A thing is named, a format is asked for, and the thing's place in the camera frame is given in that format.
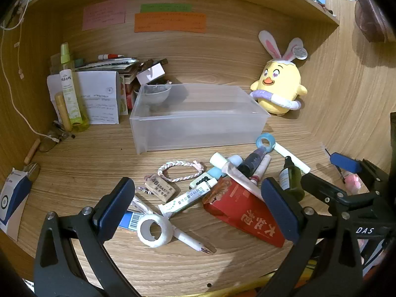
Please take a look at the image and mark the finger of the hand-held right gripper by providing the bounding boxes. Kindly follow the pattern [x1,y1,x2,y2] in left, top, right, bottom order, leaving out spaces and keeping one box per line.
[329,152,390,192]
[301,173,351,214]

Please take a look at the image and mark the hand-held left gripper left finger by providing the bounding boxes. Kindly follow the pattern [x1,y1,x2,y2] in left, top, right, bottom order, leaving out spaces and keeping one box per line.
[33,177,140,297]

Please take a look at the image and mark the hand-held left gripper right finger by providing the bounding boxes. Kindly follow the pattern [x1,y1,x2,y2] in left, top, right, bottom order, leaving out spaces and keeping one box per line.
[257,177,363,297]

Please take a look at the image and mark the blue barcode card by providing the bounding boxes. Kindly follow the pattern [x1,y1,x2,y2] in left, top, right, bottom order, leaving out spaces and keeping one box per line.
[118,210,145,230]

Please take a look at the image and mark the dark green bottle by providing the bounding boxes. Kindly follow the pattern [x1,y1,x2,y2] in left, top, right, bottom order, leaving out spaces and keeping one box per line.
[278,157,305,201]

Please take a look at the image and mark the white tape roll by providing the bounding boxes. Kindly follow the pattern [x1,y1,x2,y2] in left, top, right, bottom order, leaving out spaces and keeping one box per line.
[137,214,172,248]

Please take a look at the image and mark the light blue tape ring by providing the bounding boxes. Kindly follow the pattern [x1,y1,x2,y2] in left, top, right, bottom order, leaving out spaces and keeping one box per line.
[256,132,276,152]

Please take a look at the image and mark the white pen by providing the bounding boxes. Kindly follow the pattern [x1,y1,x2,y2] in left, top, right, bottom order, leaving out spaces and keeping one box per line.
[131,195,216,256]

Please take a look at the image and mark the clear plastic storage box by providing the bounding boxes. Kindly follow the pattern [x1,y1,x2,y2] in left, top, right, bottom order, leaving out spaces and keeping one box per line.
[129,83,272,154]

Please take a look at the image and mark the red box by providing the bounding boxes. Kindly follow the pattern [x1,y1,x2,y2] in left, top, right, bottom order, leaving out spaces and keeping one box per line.
[202,178,286,248]

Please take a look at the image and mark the pink white lip tube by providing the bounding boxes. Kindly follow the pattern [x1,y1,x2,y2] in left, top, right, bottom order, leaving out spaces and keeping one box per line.
[249,154,272,184]

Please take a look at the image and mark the beige eraser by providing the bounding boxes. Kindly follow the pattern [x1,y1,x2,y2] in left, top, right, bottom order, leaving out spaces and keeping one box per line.
[144,174,175,200]

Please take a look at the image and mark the white stick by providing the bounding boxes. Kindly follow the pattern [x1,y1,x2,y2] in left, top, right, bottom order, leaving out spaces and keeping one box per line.
[273,142,311,174]

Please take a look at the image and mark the white ointment tube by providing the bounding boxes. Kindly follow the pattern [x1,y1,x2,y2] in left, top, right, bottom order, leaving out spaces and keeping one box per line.
[157,185,215,216]

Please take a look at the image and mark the light blue tube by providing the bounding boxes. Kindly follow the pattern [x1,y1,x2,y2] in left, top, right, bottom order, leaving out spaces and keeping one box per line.
[206,154,242,179]

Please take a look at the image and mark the pink tube with white cap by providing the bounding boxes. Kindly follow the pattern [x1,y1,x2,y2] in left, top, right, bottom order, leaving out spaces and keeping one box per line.
[209,152,264,202]

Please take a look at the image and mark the small round mirror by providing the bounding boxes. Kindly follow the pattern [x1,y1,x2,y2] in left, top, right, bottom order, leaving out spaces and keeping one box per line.
[25,162,41,182]

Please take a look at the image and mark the eyeglasses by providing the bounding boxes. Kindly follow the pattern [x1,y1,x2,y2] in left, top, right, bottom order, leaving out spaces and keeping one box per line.
[38,121,76,153]

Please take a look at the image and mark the yellow chick plush toy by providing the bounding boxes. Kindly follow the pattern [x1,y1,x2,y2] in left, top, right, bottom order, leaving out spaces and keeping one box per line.
[250,30,309,116]

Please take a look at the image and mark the blue white carton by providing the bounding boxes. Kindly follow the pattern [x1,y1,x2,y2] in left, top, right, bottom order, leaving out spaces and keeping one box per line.
[0,167,33,242]

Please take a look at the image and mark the fruit print carton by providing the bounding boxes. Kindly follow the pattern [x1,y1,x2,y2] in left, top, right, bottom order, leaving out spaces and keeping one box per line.
[119,74,137,116]

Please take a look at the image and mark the clear bowl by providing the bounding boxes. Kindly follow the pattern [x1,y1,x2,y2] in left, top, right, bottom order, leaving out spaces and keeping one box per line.
[133,84,172,106]

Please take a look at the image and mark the yellow-green spray bottle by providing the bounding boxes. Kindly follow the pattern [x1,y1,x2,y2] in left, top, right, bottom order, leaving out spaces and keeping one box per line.
[59,43,90,132]

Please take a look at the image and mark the small white box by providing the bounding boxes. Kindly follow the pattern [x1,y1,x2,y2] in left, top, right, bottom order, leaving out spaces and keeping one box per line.
[136,63,165,85]

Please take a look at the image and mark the stack of booklets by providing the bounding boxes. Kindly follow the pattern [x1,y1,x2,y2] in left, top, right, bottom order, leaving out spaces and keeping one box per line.
[75,57,140,75]

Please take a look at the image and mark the brown hair claw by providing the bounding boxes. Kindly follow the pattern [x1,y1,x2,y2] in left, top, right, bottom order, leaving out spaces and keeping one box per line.
[140,58,169,69]

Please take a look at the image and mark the orange sticky note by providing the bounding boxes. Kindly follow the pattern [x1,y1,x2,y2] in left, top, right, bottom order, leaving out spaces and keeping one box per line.
[134,13,207,34]

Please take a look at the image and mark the pink sticky note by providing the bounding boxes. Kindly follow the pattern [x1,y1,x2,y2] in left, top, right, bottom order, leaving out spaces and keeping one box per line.
[82,0,126,32]

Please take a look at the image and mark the green sticky note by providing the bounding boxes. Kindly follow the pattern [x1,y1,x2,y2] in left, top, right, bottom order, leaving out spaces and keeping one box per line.
[140,3,193,13]

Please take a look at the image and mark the braided pink white hair tie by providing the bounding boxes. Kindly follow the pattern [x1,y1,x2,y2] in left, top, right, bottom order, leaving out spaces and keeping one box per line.
[157,160,205,183]

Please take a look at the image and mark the wooden handle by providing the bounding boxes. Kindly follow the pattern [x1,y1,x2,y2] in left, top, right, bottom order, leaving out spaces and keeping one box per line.
[24,138,41,164]

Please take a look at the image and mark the white cable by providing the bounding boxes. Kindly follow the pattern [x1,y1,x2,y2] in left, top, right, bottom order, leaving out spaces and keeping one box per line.
[0,0,60,143]

